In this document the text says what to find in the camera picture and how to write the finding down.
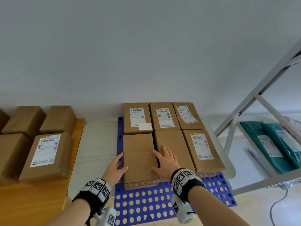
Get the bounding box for person's left hand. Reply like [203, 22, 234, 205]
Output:
[101, 152, 129, 188]

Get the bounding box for person's right hand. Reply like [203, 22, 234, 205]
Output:
[150, 144, 181, 181]

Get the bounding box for plain brown parcel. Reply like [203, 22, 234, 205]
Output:
[123, 133, 161, 191]

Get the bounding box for blue perforated plastic pallet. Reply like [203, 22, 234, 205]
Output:
[114, 117, 237, 226]

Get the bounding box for pile of brown cardboard parcels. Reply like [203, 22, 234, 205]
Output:
[0, 105, 77, 185]

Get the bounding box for person's right forearm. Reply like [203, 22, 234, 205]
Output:
[187, 186, 251, 226]

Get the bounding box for black wristband with marker tags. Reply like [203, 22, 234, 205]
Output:
[171, 169, 205, 204]
[71, 178, 111, 226]

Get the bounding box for white low table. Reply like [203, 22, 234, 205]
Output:
[67, 120, 236, 200]

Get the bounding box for teal mailer bag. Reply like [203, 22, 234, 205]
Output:
[240, 121, 297, 174]
[261, 123, 301, 169]

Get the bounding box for orange wooden table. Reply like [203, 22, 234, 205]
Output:
[0, 119, 86, 226]

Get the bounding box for grey metal shelf rack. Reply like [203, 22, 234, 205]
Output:
[214, 39, 301, 196]

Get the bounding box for pink mailer bag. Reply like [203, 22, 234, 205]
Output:
[280, 116, 301, 139]

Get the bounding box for white marker-tagged wrist camera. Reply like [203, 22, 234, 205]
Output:
[94, 206, 117, 226]
[171, 195, 195, 224]

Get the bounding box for black floor cable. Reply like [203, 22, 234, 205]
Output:
[270, 189, 288, 226]

